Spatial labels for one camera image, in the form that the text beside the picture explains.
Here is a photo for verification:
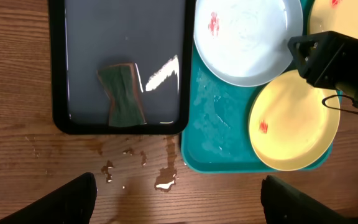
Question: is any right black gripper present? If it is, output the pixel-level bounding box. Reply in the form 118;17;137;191
288;31;358;90

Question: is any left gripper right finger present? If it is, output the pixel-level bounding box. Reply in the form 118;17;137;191
260;175;358;224

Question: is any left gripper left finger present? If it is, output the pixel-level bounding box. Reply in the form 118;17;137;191
0;172;98;224

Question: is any light blue plate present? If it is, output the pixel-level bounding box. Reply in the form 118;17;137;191
194;0;303;87

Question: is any green brown sponge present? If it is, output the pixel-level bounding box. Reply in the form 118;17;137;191
97;63;146;128

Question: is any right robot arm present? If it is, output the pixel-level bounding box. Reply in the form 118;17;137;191
288;31;358;106

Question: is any teal plastic tray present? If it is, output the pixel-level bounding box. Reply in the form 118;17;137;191
181;0;332;173

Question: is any black water tray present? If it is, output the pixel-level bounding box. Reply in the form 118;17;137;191
48;0;196;134

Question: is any far yellow-green plate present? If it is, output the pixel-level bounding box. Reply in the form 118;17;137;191
307;0;358;39

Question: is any yellow-green plate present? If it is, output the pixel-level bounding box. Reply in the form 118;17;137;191
248;70;341;171
307;0;358;39

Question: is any near yellow-green plate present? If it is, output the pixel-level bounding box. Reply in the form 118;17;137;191
248;70;341;171

